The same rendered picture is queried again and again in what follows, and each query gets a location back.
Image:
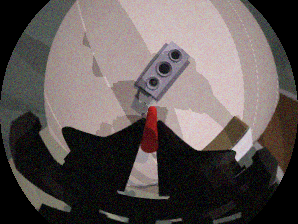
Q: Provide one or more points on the red peg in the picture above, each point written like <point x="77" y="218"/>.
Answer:
<point x="149" y="141"/>

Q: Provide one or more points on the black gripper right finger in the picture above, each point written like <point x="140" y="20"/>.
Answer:
<point x="176" y="159"/>

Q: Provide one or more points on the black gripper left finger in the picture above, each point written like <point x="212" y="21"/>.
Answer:
<point x="117" y="151"/>

